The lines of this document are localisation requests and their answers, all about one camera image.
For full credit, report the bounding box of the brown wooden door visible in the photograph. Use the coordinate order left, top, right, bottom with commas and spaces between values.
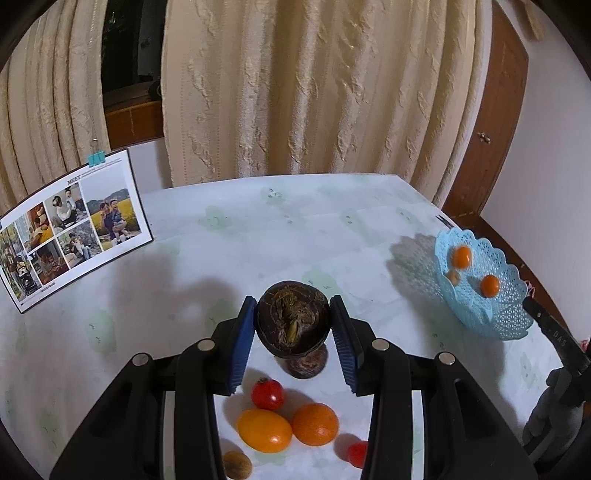
444, 2, 528, 228

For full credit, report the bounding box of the red cherry tomato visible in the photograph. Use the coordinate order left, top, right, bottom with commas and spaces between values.
250, 377, 286, 411

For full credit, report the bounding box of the beige curtain right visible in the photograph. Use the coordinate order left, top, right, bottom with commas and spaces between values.
161, 1, 486, 205

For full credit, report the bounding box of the light blue lace basket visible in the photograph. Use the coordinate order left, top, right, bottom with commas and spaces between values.
434, 227, 533, 341

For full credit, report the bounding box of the photo collage board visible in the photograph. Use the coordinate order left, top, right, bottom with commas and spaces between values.
1, 149, 153, 313

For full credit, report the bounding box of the brown kiwi-like fruit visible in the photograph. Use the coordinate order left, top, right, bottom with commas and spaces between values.
222, 450, 253, 480

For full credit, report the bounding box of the beige curtain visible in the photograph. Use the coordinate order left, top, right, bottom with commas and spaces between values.
161, 1, 486, 205
1, 0, 111, 212

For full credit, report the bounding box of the dark purple passion fruit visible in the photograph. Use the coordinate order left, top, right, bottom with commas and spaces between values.
286, 344, 329, 379

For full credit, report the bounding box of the teal binder clip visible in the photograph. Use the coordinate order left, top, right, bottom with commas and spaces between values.
87, 138, 105, 168

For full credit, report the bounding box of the small red tomato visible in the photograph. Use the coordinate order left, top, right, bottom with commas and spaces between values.
346, 441, 368, 469

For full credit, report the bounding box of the white green patterned tablecloth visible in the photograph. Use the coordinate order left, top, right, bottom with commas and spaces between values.
1, 175, 559, 475

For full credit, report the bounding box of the oval orange tomato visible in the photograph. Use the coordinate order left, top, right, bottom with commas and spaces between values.
235, 408, 293, 454

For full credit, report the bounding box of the round orange fruit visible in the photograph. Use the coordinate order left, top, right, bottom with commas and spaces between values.
291, 403, 339, 447

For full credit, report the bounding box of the grey gloved hand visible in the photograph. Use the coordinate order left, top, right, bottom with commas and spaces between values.
523, 367, 584, 462

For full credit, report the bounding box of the dark brown passion fruit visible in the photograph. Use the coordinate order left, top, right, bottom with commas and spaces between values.
254, 281, 334, 359

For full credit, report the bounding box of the beige curtain left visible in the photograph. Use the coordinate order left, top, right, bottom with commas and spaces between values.
1, 0, 111, 212

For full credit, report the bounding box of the small orange fruit in basket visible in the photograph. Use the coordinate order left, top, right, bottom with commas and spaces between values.
480, 274, 501, 298

